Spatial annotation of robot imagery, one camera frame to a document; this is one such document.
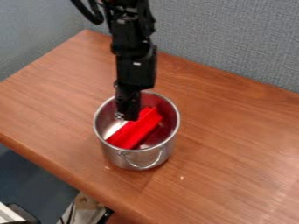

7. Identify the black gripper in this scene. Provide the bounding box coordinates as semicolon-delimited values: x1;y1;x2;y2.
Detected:
114;46;158;121

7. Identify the table leg frame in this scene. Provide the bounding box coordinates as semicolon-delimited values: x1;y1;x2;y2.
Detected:
58;192;114;224

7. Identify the white object at corner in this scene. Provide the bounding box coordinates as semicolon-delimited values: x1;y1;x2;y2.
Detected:
0;202;42;224

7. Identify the metal pot with handle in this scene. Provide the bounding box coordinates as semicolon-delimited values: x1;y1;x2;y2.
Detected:
94;91;181;171

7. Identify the red star-shaped block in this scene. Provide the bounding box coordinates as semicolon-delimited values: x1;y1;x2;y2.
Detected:
106;107;163;150

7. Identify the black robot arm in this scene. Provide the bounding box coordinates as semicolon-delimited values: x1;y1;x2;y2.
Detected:
71;0;158;121

